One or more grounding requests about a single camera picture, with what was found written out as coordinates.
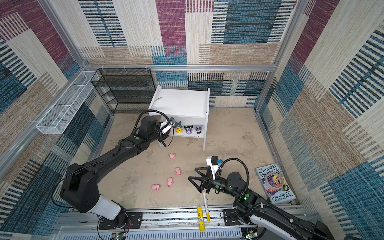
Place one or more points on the pink pig toy left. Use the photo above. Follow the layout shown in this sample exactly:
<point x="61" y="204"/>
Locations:
<point x="156" y="187"/>

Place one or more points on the treehouse book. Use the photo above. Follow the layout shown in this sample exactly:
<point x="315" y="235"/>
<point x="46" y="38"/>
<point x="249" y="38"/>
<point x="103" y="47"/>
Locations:
<point x="284" y="195"/>

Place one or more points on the yellow blue figure toy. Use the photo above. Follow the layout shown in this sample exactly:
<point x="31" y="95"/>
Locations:
<point x="179" y="127"/>

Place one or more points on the black wire mesh rack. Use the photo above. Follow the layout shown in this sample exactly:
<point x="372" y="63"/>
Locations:
<point x="125" y="90"/>

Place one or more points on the black-eared figure toy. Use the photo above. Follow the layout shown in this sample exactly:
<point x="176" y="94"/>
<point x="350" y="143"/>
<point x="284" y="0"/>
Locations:
<point x="189" y="129"/>

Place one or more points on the white two-tier shelf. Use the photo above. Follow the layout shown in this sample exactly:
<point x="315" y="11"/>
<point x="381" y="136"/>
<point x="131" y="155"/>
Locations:
<point x="185" y="106"/>

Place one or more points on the white yellow marker pen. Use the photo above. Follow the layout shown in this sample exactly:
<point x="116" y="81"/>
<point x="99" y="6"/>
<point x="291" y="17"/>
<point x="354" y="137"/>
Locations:
<point x="206" y="206"/>

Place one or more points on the round sticker tape roll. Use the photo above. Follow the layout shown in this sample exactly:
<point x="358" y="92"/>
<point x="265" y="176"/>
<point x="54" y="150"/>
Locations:
<point x="274" y="181"/>

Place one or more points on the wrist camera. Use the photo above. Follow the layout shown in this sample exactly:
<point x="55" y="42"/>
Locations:
<point x="167" y="126"/>
<point x="215" y="164"/>

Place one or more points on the pink pig toy lower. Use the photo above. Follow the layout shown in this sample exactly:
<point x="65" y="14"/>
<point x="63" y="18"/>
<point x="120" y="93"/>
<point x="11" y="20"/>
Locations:
<point x="170" y="182"/>

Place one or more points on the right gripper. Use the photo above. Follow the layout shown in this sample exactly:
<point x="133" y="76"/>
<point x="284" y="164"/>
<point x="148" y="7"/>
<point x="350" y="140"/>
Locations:
<point x="205" y="183"/>

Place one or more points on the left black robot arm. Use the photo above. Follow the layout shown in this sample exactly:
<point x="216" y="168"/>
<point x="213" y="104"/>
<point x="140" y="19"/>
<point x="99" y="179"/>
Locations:
<point x="79" y="187"/>

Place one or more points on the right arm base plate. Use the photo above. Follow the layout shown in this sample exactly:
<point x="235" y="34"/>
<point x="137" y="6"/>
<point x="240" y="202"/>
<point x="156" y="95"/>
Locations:
<point x="232" y="219"/>

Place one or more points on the purple-eared black figure toy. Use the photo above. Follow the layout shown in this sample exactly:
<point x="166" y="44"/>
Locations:
<point x="198" y="129"/>

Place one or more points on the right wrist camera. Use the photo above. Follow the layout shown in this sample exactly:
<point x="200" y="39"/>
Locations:
<point x="215" y="164"/>

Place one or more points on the yellow glue stick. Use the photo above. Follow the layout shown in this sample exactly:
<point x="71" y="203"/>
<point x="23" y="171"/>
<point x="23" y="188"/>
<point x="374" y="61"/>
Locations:
<point x="201" y="219"/>

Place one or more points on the white wire mesh basket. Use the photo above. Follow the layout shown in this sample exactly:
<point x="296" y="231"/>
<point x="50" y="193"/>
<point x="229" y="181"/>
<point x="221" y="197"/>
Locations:
<point x="59" y="116"/>

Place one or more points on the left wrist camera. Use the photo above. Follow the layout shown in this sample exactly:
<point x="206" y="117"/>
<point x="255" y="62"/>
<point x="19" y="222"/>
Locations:
<point x="167" y="126"/>

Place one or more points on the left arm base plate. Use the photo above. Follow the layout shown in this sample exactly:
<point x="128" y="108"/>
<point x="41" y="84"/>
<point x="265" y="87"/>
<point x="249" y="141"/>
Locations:
<point x="124" y="221"/>

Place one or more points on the pink pig toy middle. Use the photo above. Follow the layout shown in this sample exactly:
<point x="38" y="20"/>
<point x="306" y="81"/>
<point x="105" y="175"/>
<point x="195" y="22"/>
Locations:
<point x="178" y="171"/>

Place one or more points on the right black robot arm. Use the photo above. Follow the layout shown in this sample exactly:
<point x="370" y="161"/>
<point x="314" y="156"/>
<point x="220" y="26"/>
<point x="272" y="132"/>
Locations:
<point x="251" y="208"/>

